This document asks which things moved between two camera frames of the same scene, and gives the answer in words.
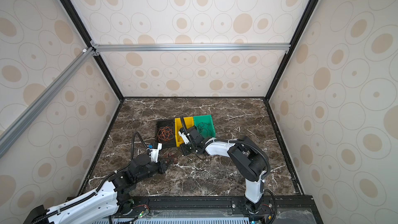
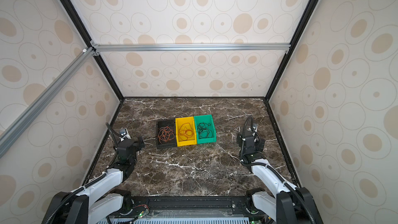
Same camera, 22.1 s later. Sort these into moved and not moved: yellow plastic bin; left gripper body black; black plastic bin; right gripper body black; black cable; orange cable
Moved: left gripper body black; right gripper body black
Not moved: black cable; yellow plastic bin; orange cable; black plastic bin
